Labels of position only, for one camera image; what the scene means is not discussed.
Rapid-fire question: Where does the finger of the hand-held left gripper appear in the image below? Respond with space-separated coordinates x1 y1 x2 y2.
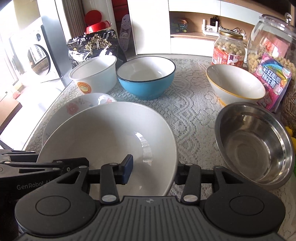
0 150 37 163
0 158 89 178

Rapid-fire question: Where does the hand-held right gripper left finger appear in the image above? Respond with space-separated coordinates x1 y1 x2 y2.
55 155 134 205

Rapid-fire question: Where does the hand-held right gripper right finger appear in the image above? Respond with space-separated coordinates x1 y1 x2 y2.
175 163 245 204

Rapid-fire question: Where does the large white bowl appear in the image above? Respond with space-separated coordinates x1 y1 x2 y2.
37 101 178 197

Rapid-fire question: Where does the stainless steel bowl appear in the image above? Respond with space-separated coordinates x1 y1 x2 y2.
214 102 295 191

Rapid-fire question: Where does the yellow-rimmed white bowl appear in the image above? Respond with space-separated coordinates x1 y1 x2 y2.
206 64 266 107

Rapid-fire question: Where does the brown cardboard box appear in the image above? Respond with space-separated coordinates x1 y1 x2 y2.
0 93 23 127

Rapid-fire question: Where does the white floral bowl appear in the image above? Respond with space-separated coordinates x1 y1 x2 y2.
42 93 117 146

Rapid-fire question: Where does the white lace tablecloth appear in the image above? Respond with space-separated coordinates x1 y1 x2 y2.
22 54 296 241

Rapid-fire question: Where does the blue bowl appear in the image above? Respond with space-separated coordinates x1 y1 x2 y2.
116 57 176 100

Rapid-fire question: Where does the white plastic tub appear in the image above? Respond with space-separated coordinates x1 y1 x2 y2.
69 55 118 95

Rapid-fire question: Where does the white washing machine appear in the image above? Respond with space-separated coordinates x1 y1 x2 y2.
9 24 62 83

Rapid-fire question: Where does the sunflower seed jar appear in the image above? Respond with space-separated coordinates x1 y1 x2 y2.
281 86 296 130

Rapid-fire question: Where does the black printed bag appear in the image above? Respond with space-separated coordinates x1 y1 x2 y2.
67 29 126 70

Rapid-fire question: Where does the pink candy packet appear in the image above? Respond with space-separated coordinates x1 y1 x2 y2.
253 53 292 111

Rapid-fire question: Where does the peanut jar with gold lid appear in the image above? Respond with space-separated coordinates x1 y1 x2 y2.
211 29 246 69

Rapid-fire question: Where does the cartoon skateboard deck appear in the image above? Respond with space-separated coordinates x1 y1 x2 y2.
119 14 132 55

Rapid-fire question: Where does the red lidded container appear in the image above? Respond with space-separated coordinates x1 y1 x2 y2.
84 10 111 34

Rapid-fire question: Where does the white power strip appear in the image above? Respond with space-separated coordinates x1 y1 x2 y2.
202 16 247 39

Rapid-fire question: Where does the beige ribbed radiator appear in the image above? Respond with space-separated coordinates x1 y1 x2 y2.
62 0 86 37

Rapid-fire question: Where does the green toy tractor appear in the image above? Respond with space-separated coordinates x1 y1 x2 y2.
171 19 188 33

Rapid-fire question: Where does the large clear plastic jar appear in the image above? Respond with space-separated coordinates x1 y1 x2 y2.
246 13 296 112

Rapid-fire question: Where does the white wall cabinet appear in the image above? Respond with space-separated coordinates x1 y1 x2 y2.
127 0 296 56

